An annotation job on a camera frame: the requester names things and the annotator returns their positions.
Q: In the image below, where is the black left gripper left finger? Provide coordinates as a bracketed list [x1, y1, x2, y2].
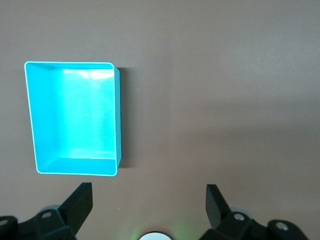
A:
[0, 182, 94, 240]

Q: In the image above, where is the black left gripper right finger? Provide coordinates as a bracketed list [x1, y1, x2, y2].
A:
[199, 184, 309, 240]

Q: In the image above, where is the turquoise plastic bin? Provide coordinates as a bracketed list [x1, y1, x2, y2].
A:
[23, 60, 124, 177]

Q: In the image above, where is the brown table mat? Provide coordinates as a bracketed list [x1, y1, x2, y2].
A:
[0, 0, 320, 240]

